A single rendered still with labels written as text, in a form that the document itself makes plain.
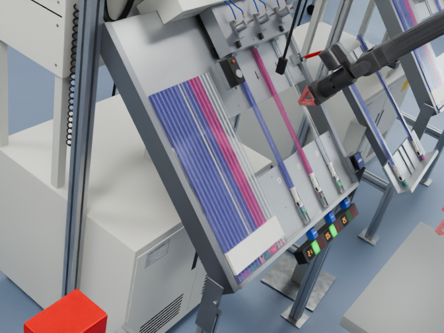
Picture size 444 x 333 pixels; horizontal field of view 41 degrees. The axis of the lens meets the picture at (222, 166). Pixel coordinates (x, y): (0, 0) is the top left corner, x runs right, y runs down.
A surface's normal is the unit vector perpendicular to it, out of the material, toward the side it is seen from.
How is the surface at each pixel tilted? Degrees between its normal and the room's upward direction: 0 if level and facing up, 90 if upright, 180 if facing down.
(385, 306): 0
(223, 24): 44
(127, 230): 0
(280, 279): 0
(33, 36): 90
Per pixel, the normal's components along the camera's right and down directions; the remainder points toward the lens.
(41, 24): -0.60, 0.36
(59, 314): 0.20, -0.80
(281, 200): 0.68, -0.25
